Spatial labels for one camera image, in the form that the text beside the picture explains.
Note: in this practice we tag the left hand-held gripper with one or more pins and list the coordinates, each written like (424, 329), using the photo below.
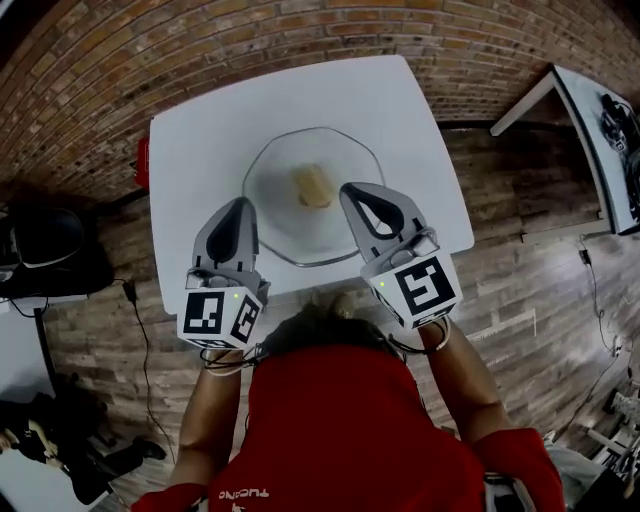
(202, 312)

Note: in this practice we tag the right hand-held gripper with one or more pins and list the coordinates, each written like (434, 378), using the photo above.
(425, 285)

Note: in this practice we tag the clear glass plate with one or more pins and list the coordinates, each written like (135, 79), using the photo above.
(280, 220)

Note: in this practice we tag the yellow sponge block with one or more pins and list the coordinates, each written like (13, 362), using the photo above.
(312, 187)

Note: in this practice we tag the person's left forearm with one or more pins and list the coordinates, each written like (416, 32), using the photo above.
(205, 425)

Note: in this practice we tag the person's right forearm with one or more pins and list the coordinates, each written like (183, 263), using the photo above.
(470, 385)

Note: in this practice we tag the red fire extinguisher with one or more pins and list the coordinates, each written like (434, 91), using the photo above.
(143, 165)

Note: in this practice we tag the white wristband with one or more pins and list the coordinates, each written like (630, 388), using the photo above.
(444, 339)

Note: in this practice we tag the black chair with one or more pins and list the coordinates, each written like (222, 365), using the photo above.
(45, 240)

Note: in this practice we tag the person's red shirt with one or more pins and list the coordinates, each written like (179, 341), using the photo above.
(340, 430)

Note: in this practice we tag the white side table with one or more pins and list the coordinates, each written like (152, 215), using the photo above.
(585, 110)

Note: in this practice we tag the white desk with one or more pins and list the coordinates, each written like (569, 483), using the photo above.
(15, 350)

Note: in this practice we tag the white metal rack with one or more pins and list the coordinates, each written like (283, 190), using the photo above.
(617, 430)

